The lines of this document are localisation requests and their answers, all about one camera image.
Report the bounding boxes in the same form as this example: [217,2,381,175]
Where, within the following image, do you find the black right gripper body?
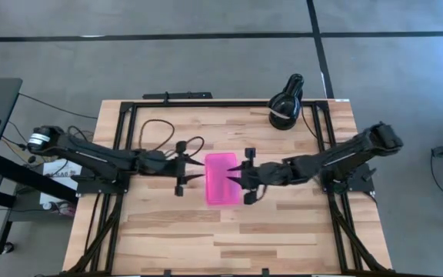
[239,147,271,206]

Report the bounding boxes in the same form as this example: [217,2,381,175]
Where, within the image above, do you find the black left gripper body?
[165,140,188,198]

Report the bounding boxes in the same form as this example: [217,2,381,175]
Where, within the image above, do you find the clear pencil box pink lid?
[204,152,242,207]

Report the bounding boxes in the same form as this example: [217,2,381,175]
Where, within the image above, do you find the white cardboard box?
[38,159,83,207]

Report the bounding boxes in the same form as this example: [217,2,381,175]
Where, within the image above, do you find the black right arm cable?
[251,183,269,203]

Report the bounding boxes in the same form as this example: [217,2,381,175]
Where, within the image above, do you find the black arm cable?
[251,183,269,203]
[138,118,206,155]

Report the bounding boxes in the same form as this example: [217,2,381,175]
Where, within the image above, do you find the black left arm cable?
[138,118,206,155]

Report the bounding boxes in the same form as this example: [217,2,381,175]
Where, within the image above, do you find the black aluminium table frame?
[62,99,398,277]

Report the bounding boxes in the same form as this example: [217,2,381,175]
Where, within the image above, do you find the black bracket bar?
[142,91,214,101]

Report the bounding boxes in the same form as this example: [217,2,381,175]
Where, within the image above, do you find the black lamp cable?
[300,107,334,147]

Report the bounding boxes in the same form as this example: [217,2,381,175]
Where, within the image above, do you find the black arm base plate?
[70,169,133,195]
[318,163,377,194]

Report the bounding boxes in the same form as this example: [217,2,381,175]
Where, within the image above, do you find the black desk frame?
[0,153,79,255]

